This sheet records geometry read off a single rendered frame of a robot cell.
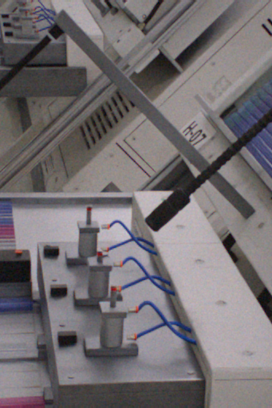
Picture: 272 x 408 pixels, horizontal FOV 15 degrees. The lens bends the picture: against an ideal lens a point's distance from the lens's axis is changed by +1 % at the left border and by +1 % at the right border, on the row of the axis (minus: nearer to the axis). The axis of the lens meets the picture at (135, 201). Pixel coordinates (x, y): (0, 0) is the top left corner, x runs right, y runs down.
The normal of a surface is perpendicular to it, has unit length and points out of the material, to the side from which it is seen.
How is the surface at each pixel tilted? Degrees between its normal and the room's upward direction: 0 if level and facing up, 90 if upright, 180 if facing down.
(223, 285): 44
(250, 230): 90
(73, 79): 90
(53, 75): 90
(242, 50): 90
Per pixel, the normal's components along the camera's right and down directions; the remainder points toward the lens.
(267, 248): -0.67, -0.66
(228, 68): 0.15, 0.33
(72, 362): 0.05, -0.94
